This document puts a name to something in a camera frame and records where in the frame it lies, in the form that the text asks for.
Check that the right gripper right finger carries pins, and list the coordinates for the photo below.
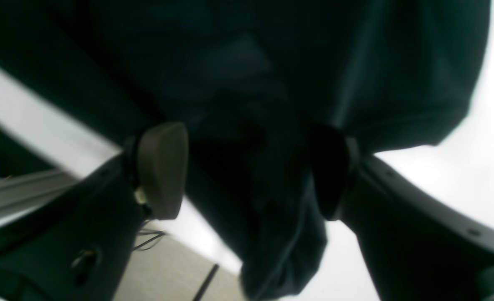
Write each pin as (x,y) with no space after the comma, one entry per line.
(415,248)

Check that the black T-shirt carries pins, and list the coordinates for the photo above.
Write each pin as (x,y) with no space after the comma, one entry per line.
(264,88)

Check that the aluminium frame rail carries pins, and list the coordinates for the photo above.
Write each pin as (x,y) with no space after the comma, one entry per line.
(23,194)

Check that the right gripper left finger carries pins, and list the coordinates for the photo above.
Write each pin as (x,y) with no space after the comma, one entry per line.
(76,247)

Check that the black tripod leg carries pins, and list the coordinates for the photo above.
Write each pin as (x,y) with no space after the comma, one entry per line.
(206,283)

